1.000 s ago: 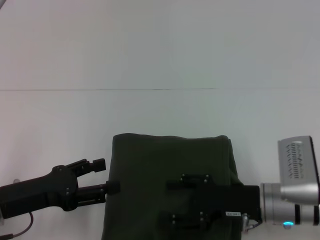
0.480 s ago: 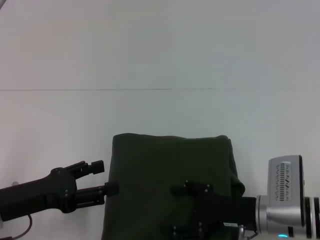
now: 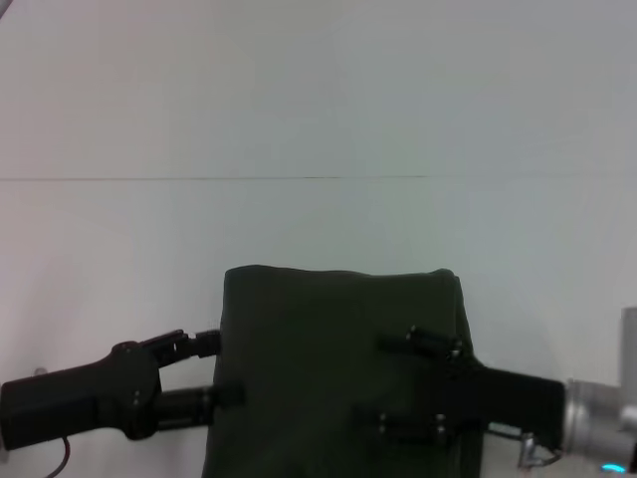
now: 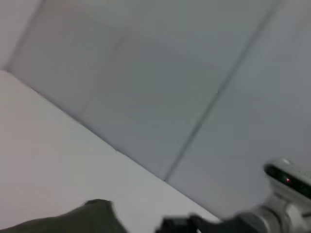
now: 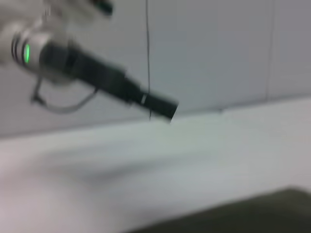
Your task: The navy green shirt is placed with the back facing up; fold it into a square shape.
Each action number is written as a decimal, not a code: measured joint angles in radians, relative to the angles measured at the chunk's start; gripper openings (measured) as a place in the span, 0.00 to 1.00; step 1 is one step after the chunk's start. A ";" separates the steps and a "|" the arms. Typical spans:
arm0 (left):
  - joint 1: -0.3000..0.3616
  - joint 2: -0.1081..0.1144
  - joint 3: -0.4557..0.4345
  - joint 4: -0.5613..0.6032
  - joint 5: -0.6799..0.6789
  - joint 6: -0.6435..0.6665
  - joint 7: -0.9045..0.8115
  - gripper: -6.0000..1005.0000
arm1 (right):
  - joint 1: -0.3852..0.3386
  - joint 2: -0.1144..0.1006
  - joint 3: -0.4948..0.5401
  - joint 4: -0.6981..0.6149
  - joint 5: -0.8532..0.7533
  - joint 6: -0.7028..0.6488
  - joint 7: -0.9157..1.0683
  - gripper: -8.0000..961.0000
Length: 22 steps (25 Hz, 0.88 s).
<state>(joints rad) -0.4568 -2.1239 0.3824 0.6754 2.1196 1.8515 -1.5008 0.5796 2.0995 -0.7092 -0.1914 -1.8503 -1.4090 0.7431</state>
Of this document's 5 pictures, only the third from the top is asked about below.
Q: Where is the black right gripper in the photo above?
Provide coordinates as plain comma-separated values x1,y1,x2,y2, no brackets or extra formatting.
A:
350,325,567,450

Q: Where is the dark green shirt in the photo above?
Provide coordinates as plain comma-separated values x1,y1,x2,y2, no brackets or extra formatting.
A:
198,266,487,478

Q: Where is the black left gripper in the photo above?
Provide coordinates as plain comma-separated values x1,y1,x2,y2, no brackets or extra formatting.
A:
0,328,247,452

